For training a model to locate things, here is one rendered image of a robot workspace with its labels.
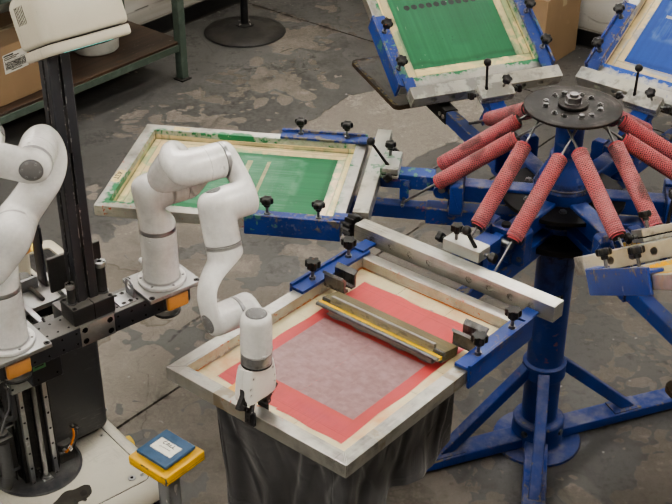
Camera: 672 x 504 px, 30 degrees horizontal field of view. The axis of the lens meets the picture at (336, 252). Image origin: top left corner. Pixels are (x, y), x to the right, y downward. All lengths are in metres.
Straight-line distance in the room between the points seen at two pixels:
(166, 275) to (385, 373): 0.62
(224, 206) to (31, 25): 0.57
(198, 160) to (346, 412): 0.72
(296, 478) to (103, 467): 1.00
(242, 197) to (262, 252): 2.72
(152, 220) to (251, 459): 0.67
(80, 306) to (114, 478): 0.97
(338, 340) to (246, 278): 2.08
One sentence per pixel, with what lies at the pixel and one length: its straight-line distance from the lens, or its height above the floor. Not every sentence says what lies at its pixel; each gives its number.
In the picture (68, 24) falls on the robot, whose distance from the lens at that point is 2.71.
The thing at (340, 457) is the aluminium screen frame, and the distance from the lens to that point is 2.90.
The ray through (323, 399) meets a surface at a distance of 3.13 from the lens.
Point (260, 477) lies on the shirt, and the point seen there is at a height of 0.71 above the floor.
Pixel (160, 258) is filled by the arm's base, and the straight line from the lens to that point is 3.23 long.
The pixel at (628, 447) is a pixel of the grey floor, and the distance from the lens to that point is 4.62.
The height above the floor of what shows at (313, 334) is 0.98.
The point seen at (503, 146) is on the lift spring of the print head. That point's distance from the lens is 3.86.
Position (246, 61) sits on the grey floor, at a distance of 7.46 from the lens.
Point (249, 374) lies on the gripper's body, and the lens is 2.92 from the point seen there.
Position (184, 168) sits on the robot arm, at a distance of 2.87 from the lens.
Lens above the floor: 2.94
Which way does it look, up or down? 32 degrees down
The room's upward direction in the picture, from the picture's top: straight up
